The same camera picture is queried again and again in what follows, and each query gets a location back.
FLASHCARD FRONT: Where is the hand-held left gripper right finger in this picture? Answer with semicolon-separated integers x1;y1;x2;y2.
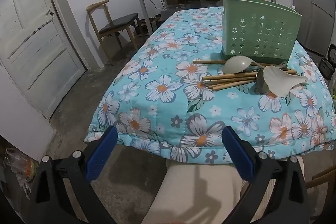
222;126;315;224

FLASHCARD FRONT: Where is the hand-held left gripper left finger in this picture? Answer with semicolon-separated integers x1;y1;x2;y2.
26;126;118;224

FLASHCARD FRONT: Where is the pile of bamboo chopsticks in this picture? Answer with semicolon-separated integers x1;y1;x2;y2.
192;59;298;92

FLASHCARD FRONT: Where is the stainless steel ladle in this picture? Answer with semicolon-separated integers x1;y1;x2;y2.
255;68;272;95

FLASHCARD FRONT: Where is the white plastic rice scoop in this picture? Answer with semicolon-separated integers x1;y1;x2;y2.
263;65;308;98

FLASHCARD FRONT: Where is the beige plastic soup ladle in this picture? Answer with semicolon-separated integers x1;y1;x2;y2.
223;55;266;75

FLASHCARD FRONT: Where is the green plastic utensil holder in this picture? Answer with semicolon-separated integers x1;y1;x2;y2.
221;0;303;65

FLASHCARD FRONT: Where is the blue floral blanket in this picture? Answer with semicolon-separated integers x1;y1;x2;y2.
84;6;336;164

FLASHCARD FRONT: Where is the clear crumpled plastic bag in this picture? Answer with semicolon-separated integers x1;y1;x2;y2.
1;147;37;199

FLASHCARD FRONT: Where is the light wooden chair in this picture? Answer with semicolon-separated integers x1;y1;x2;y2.
306;166;336;190

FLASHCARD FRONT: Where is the white panel door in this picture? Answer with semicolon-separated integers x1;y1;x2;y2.
0;0;87;119

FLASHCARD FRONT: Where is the wooden chair with dark seat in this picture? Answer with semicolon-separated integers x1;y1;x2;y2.
87;0;141;52

